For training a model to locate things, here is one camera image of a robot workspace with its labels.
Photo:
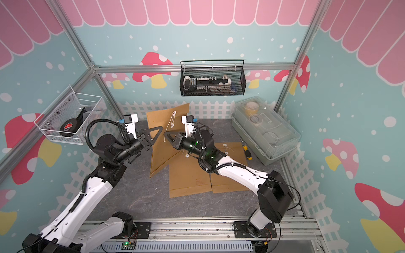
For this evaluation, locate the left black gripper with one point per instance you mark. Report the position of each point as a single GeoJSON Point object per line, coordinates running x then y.
{"type": "Point", "coordinates": [145, 139]}

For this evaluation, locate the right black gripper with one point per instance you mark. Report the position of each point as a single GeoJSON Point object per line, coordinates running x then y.
{"type": "Point", "coordinates": [179, 141]}

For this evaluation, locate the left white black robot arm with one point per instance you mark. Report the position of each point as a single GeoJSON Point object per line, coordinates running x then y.
{"type": "Point", "coordinates": [60, 236]}

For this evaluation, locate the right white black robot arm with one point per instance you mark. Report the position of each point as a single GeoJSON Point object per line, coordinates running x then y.
{"type": "Point", "coordinates": [274, 194]}

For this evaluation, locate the black tape roll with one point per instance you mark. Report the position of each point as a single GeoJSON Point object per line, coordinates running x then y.
{"type": "Point", "coordinates": [69, 128]}

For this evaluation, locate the clear plastic storage box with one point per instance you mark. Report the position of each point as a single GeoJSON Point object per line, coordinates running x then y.
{"type": "Point", "coordinates": [266, 133]}

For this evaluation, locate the green lit circuit board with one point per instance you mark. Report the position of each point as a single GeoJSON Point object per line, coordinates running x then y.
{"type": "Point", "coordinates": [128, 245]}

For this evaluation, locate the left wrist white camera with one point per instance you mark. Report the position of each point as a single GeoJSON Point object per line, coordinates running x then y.
{"type": "Point", "coordinates": [129, 122]}

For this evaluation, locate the wrist white camera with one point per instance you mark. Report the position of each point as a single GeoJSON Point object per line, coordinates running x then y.
{"type": "Point", "coordinates": [129, 122]}
{"type": "Point", "coordinates": [189, 122]}

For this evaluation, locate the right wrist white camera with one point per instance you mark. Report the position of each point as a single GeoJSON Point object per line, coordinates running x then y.
{"type": "Point", "coordinates": [189, 122]}

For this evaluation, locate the black wire mesh basket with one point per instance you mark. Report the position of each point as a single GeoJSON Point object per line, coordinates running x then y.
{"type": "Point", "coordinates": [208, 78]}

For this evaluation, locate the yellow handled screwdriver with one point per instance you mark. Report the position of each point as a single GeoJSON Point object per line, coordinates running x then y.
{"type": "Point", "coordinates": [247, 152]}

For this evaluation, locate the clear acrylic wall bin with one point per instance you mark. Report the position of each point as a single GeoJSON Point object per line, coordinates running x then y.
{"type": "Point", "coordinates": [70, 105]}

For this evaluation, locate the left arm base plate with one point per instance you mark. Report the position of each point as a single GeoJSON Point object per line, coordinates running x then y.
{"type": "Point", "coordinates": [140, 230]}

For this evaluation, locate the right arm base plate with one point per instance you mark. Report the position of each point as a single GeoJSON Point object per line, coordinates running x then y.
{"type": "Point", "coordinates": [242, 229]}

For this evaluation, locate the aluminium front rail frame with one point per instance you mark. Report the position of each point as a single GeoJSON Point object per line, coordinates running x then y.
{"type": "Point", "coordinates": [295, 234]}

